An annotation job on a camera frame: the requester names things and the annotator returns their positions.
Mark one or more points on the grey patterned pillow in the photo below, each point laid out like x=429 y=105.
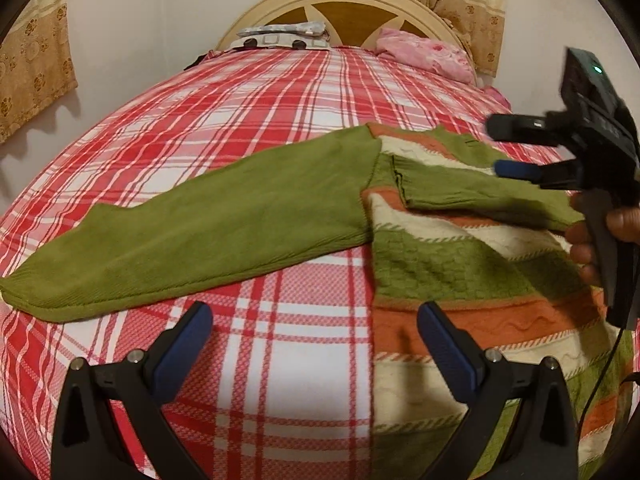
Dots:
x=280 y=37

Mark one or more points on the green striped knit sweater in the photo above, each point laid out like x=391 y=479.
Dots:
x=225 y=230

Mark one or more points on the bed with red plaid sheet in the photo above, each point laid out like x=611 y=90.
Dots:
x=250 y=110

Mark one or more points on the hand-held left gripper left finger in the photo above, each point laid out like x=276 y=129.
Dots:
x=182 y=350

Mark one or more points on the dark object beside bed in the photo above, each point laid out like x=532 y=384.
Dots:
x=197 y=62

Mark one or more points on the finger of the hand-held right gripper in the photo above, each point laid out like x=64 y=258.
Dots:
x=515 y=170
x=520 y=127

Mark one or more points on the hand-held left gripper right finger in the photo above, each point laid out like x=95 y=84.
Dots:
x=442 y=350

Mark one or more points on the cream wooden headboard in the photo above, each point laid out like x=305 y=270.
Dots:
x=350 y=10

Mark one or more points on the beige floral curtain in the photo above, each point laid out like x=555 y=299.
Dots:
x=35 y=70
x=465 y=0

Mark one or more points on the person's right hand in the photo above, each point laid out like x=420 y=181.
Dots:
x=582 y=245

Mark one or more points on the pink pillow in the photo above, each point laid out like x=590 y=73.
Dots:
x=430 y=55

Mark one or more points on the pink cloth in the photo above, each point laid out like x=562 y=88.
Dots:
x=497 y=96

